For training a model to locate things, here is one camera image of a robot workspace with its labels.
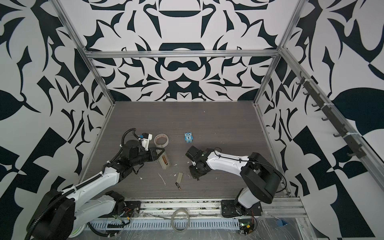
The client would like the blue tape piece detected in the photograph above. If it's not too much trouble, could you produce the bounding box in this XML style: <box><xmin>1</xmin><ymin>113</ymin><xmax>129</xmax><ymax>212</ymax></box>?
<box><xmin>277</xmin><ymin>219</ymin><xmax>288</xmax><ymax>228</ymax></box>

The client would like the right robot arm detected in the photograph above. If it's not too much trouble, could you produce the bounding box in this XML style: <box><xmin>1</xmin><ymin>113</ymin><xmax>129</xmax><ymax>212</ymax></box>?
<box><xmin>186</xmin><ymin>146</ymin><xmax>285</xmax><ymax>212</ymax></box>

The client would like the white remote control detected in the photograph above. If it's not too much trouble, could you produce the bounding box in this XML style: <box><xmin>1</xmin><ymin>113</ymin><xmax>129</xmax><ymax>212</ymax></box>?
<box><xmin>159</xmin><ymin>152</ymin><xmax>171</xmax><ymax>170</ymax></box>

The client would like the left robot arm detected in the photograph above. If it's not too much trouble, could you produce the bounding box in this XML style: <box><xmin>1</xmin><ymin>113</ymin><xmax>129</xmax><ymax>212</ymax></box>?
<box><xmin>25</xmin><ymin>128</ymin><xmax>165</xmax><ymax>240</ymax></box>

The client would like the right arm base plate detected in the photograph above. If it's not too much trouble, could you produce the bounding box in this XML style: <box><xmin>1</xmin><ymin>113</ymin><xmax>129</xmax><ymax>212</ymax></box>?
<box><xmin>221</xmin><ymin>200</ymin><xmax>263</xmax><ymax>218</ymax></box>

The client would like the green push button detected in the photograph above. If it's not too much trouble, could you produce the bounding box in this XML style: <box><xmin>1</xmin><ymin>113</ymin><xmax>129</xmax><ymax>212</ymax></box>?
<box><xmin>69</xmin><ymin>225</ymin><xmax>86</xmax><ymax>238</ymax></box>

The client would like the coiled clear cable loop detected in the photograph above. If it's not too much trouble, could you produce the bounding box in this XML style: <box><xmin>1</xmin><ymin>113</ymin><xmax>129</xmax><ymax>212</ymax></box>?
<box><xmin>170</xmin><ymin>207</ymin><xmax>191</xmax><ymax>233</ymax></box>

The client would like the small electronics board green LED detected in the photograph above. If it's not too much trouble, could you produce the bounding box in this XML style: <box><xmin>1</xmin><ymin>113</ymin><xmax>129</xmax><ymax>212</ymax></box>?
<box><xmin>239</xmin><ymin>220</ymin><xmax>258</xmax><ymax>235</ymax></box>

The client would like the white slotted cable duct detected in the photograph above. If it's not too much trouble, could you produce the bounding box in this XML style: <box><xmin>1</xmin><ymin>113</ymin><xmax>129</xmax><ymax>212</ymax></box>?
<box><xmin>91</xmin><ymin>219</ymin><xmax>240</xmax><ymax>231</ymax></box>

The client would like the remote battery cover beige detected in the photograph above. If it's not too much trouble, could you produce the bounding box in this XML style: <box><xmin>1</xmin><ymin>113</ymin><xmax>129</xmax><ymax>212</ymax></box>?
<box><xmin>176</xmin><ymin>172</ymin><xmax>183</xmax><ymax>184</ymax></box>

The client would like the roll of clear tape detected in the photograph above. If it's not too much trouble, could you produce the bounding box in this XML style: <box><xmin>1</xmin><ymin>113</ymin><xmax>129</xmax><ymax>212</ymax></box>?
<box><xmin>154</xmin><ymin>134</ymin><xmax>169</xmax><ymax>148</ymax></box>

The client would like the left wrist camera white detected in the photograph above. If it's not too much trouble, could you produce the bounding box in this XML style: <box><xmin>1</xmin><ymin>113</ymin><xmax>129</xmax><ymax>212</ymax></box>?
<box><xmin>139</xmin><ymin>133</ymin><xmax>153</xmax><ymax>151</ymax></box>

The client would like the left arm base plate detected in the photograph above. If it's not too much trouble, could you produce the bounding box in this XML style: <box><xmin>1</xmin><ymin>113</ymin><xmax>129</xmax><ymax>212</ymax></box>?
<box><xmin>118</xmin><ymin>201</ymin><xmax>141</xmax><ymax>219</ymax></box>

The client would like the blue owl toy block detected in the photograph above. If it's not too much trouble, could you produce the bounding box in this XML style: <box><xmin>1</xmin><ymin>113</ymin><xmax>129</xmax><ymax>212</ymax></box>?
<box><xmin>185</xmin><ymin>132</ymin><xmax>194</xmax><ymax>143</ymax></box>

